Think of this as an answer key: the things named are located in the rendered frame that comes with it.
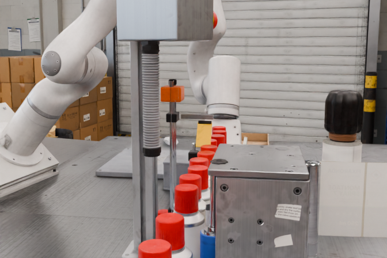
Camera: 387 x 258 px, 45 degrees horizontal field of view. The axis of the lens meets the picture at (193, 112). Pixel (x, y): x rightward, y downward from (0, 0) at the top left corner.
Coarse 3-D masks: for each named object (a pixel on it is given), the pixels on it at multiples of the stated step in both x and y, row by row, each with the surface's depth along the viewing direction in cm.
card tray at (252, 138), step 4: (244, 136) 216; (248, 136) 215; (252, 136) 215; (256, 136) 215; (260, 136) 215; (264, 136) 214; (248, 140) 216; (252, 140) 215; (256, 140) 215; (260, 140) 215; (264, 140) 215; (268, 140) 200; (248, 144) 208; (252, 144) 208; (256, 144) 208; (260, 144) 208; (264, 144) 208; (268, 144) 192
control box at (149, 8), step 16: (128, 0) 87; (144, 0) 84; (160, 0) 81; (176, 0) 78; (192, 0) 81; (208, 0) 84; (128, 16) 87; (144, 16) 84; (160, 16) 81; (176, 16) 79; (192, 16) 81; (208, 16) 84; (128, 32) 88; (144, 32) 85; (160, 32) 82; (176, 32) 79; (192, 32) 82; (208, 32) 85
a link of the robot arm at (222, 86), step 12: (216, 60) 120; (228, 60) 119; (216, 72) 119; (228, 72) 118; (204, 84) 123; (216, 84) 118; (228, 84) 118; (204, 96) 124; (216, 96) 117; (228, 96) 117
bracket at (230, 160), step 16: (224, 144) 64; (240, 144) 64; (224, 160) 54; (240, 160) 55; (256, 160) 55; (272, 160) 55; (288, 160) 55; (304, 160) 55; (224, 176) 51; (240, 176) 51; (256, 176) 51; (272, 176) 50; (288, 176) 50; (304, 176) 50
